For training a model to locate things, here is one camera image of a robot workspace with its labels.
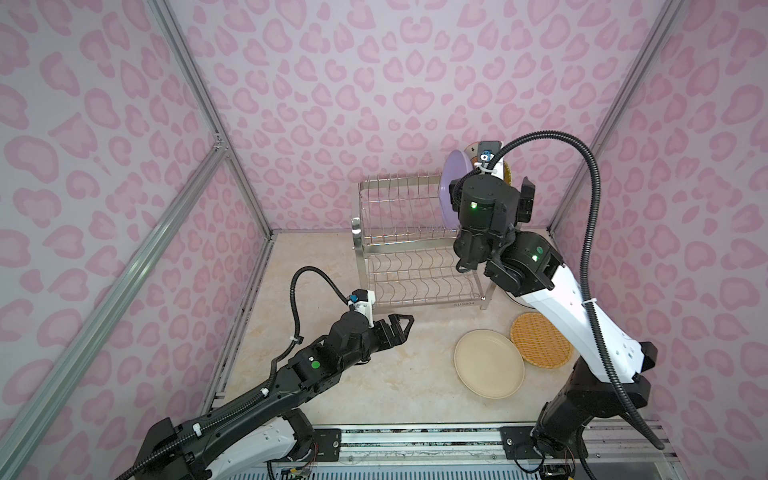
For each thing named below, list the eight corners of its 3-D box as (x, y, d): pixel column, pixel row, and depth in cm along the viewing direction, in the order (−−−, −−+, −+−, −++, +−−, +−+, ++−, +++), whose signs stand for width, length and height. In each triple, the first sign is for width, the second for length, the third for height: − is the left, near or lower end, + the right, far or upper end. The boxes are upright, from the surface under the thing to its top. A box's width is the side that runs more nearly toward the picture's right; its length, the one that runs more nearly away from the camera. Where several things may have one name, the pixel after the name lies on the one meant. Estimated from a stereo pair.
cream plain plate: (459, 398, 82) (460, 395, 80) (451, 334, 94) (452, 330, 92) (529, 398, 82) (532, 395, 80) (512, 334, 94) (514, 329, 92)
